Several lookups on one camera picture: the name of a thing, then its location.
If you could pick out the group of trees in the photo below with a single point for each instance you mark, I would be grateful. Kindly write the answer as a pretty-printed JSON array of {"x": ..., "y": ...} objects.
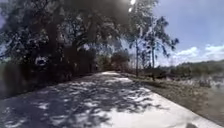
[{"x": 118, "y": 60}]

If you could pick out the pale paved path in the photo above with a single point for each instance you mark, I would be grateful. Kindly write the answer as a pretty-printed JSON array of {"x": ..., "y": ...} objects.
[{"x": 100, "y": 103}]

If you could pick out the dry dirt verge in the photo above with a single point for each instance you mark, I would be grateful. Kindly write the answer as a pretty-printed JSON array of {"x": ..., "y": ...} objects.
[{"x": 190, "y": 96}]

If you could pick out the distant wood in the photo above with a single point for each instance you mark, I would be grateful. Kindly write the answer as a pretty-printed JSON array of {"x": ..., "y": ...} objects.
[{"x": 200, "y": 68}]

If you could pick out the water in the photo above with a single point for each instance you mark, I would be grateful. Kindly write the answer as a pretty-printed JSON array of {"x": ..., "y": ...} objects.
[{"x": 206, "y": 82}]

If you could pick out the robot's own part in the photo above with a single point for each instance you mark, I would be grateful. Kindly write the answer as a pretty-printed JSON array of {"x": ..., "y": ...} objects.
[{"x": 191, "y": 125}]

